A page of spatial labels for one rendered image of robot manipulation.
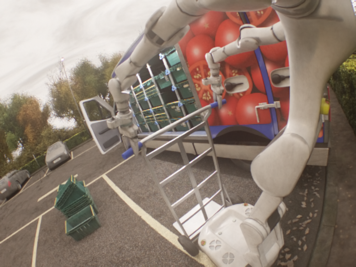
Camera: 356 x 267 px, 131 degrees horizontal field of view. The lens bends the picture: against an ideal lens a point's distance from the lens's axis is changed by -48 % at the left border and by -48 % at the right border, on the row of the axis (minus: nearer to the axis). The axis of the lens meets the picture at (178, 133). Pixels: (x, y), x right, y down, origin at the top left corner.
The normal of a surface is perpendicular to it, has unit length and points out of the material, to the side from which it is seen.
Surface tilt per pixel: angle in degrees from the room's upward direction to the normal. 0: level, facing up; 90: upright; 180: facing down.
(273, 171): 88
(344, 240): 8
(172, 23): 127
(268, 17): 90
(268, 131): 90
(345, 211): 9
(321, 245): 0
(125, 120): 112
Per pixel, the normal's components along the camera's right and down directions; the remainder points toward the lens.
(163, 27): -0.40, 0.85
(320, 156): -0.69, 0.45
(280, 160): -0.84, 0.41
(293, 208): -0.35, -0.89
